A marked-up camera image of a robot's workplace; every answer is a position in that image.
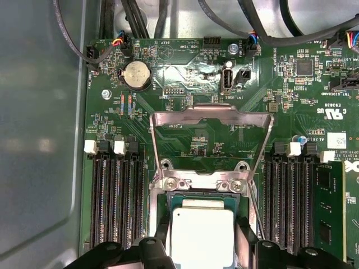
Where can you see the black fan connector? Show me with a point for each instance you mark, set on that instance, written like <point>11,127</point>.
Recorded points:
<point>251,47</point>
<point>126,46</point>

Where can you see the round coin battery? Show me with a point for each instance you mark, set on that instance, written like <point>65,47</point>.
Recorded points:
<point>136,75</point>

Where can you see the metal socket cover frame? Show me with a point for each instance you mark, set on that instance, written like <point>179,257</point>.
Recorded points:
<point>174,116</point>

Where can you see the open PC case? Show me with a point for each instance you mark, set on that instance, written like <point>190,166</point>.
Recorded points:
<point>42,140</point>

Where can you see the white label sticker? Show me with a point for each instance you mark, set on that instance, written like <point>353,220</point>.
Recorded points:
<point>336,139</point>

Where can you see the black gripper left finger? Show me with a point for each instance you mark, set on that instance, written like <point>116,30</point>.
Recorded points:
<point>112,257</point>

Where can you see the silver board screw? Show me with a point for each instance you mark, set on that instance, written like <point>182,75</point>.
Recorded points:
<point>106,94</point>
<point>233,49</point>

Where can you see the green motherboard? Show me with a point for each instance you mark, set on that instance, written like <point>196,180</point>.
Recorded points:
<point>196,70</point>

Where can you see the internal USB port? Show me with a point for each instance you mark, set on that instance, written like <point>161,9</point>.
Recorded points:
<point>227,81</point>

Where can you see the square black chip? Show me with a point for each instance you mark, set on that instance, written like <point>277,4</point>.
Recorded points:
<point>304,67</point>

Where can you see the green RAM stick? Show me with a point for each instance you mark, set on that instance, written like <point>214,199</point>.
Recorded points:
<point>331,210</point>

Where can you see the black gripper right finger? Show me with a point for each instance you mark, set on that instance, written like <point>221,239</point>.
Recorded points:
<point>280,260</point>

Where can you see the CPU socket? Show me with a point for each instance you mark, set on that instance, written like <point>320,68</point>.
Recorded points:
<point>202,182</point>

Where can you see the silver topped CPU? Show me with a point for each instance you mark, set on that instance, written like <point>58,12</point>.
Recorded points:
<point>202,232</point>

